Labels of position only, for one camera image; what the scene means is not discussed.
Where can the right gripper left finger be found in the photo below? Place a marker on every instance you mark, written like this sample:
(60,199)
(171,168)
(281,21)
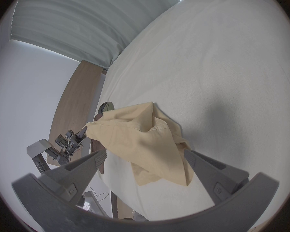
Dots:
(72,177)

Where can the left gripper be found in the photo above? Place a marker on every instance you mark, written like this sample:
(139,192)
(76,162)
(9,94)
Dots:
(76,142)

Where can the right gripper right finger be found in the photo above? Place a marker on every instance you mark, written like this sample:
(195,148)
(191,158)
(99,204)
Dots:
(217,177)

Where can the beige shorts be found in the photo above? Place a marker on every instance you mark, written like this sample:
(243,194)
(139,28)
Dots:
(140,141)

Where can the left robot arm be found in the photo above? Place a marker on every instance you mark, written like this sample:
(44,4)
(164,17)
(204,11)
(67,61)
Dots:
(40,147)

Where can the bed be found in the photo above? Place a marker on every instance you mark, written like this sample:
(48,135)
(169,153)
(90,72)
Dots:
(207,69)

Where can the brown garment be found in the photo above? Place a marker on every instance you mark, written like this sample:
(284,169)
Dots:
(96,146)

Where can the black garment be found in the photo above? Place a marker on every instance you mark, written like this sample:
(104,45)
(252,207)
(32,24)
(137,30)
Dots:
(101,109)

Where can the green garment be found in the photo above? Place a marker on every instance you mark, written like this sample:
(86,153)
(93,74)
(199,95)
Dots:
(109,106)

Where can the pale green curtain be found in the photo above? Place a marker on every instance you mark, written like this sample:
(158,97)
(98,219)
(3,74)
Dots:
(75,20)

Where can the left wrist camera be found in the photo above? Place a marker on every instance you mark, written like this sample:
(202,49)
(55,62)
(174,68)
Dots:
(70,133)

